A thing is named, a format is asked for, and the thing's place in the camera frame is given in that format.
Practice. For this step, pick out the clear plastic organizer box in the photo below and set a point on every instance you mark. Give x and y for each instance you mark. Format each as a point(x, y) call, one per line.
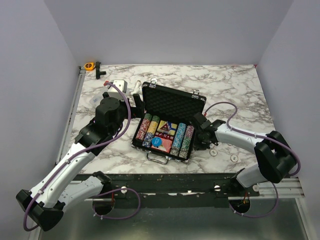
point(95, 101)

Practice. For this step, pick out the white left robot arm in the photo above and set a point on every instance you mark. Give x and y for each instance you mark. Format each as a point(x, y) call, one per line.
point(45, 204)

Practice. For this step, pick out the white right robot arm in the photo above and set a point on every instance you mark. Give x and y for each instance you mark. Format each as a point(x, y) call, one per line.
point(274, 157)

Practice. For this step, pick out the black poker chip case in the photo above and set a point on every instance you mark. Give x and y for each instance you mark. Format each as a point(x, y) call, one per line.
point(169, 104)

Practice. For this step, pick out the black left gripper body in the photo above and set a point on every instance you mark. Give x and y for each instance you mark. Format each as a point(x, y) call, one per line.
point(136, 111)

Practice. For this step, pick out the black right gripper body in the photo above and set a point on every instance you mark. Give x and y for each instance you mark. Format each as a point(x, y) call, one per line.
point(200, 142)

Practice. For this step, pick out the boxed card deck in case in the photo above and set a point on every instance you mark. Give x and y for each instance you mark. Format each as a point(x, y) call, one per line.
point(167, 127)

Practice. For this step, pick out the white pipe fitting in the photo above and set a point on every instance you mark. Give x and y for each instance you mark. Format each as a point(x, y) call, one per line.
point(136, 88)

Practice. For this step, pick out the black T-shaped tool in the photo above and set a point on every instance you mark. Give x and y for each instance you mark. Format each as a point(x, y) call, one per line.
point(98, 71)

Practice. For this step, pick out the red dice row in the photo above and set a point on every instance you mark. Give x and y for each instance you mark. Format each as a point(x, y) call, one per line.
point(166, 136)

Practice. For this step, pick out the red playing card deck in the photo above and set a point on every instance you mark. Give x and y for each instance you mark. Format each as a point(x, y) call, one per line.
point(165, 147)

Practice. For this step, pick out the orange tape measure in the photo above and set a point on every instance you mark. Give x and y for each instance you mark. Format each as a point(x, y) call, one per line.
point(90, 66)

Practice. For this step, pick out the blue small blind button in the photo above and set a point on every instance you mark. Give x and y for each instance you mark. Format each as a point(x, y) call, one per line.
point(156, 142)

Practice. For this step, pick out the white red poker chip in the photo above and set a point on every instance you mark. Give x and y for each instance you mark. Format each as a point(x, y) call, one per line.
point(213, 152)
point(234, 158)

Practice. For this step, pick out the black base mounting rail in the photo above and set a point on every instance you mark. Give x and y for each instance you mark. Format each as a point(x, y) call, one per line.
point(172, 190)

